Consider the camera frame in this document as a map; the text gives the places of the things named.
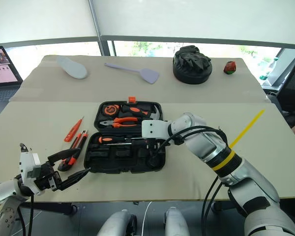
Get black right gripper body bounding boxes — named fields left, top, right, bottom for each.
left=132, top=137, right=163, bottom=151

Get thin white cable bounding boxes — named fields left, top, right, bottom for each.
left=140, top=201, right=153, bottom=236

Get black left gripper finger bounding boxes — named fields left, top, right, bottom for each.
left=56, top=167, right=92, bottom=191
left=47, top=147, right=82, bottom=165

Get orange black tape measure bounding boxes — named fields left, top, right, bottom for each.
left=103, top=104, right=120, bottom=117

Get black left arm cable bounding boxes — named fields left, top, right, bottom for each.
left=16, top=143, right=35, bottom=236

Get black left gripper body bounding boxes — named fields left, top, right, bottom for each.
left=35, top=161, right=64, bottom=192

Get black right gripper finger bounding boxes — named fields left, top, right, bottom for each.
left=147, top=148, right=161, bottom=168

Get claw hammer orange black grip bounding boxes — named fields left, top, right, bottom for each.
left=120, top=104, right=163, bottom=121

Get black table frame bar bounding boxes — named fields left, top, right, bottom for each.
left=27, top=202, right=79, bottom=216

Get grey shoe insole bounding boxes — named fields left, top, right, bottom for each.
left=57, top=56, right=89, bottom=80

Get silver rounded robot leg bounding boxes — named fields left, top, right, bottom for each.
left=163, top=206, right=190, bottom=236
left=96, top=209, right=139, bottom=236

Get black crumpled gloves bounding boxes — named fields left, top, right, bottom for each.
left=174, top=45, right=212, bottom=72

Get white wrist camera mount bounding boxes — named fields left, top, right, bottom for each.
left=141, top=119, right=172, bottom=140
left=18, top=149, right=46, bottom=196

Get orange black handled screwdriver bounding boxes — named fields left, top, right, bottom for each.
left=98, top=136, right=139, bottom=146

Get red green toy fruit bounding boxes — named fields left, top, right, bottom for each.
left=223, top=61, right=237, bottom=75

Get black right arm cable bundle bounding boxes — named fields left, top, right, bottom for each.
left=201, top=175, right=223, bottom=236

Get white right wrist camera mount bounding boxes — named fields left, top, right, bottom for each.
left=141, top=119, right=172, bottom=140

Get grey window frame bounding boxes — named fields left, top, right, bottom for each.
left=0, top=0, right=295, bottom=57

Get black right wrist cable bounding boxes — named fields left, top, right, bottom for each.
left=149, top=125, right=228, bottom=163

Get yellow zip tie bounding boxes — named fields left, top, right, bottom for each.
left=210, top=109, right=266, bottom=172

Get black plastic tool case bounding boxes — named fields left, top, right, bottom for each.
left=83, top=96, right=167, bottom=174

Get orange handled pliers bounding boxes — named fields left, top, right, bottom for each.
left=99, top=117, right=140, bottom=129

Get open grey laptop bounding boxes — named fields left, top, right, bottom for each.
left=0, top=45, right=24, bottom=118

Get orange voltage tester pen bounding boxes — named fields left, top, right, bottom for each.
left=63, top=116, right=85, bottom=143

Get lilac silicone spatula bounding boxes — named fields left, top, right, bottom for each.
left=103, top=62, right=160, bottom=85

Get black office chair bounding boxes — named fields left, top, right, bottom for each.
left=267, top=56, right=295, bottom=128

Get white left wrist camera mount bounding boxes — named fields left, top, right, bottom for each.
left=18, top=149, right=46, bottom=196

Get black orange utility knife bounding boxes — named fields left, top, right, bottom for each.
left=57, top=130, right=89, bottom=172

